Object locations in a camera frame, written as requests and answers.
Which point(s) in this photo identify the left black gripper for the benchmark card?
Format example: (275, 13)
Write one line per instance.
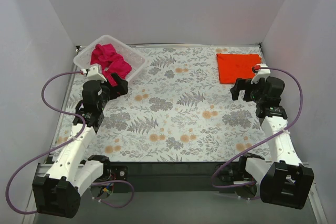
(118, 85)

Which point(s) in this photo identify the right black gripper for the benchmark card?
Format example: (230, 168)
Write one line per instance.
(245, 89)

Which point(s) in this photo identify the pink t shirt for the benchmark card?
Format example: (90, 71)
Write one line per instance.
(110, 62)

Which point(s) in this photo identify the white plastic basket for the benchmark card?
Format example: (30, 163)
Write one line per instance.
(131, 56)

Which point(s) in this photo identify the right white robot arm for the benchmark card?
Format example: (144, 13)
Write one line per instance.
(286, 182)

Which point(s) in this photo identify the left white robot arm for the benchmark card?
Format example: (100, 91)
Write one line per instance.
(59, 191)

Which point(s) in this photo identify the folded orange t shirt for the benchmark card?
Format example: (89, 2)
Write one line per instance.
(234, 66)

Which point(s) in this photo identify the floral table mat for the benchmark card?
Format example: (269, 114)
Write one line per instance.
(177, 110)

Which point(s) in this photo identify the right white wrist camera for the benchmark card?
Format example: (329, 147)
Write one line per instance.
(260, 71)

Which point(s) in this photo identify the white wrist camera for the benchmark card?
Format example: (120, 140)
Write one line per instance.
(260, 71)
(94, 72)

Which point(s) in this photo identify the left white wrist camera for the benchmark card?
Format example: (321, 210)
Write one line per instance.
(94, 72)

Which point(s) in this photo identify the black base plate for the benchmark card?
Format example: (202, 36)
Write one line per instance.
(177, 176)

